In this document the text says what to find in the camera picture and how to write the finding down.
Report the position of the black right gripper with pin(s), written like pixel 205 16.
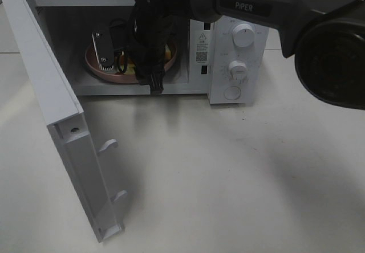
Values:
pixel 151 33

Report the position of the toast sandwich with filling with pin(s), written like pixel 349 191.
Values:
pixel 125 66

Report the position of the pink round plate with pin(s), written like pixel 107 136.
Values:
pixel 113 76

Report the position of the round door release button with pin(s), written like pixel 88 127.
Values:
pixel 232 93

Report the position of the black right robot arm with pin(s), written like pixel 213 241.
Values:
pixel 325 38

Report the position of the white warning label sticker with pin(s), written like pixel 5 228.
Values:
pixel 202 41

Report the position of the white microwave oven body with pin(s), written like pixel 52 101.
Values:
pixel 56 40

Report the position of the white lower timer knob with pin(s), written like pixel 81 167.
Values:
pixel 237 70

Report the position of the white upper power knob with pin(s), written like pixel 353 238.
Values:
pixel 243 35

